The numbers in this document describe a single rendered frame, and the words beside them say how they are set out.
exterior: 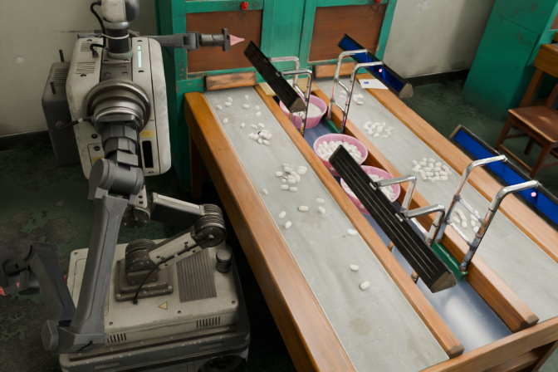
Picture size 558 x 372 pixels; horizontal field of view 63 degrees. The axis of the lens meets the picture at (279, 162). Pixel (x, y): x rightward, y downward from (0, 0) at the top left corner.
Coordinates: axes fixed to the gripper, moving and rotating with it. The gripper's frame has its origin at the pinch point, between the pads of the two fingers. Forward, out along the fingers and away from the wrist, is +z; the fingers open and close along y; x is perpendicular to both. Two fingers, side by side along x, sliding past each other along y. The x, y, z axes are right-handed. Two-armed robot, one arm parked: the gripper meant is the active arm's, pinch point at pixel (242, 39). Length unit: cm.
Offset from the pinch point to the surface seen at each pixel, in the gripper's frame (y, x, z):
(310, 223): 69, 61, 11
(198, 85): 27, -43, -16
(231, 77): 22.6, -39.3, 2.6
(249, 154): 52, 13, -1
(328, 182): 60, 42, 27
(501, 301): 86, 109, 65
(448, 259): 81, 86, 60
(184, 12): -12.2, -29.0, -22.4
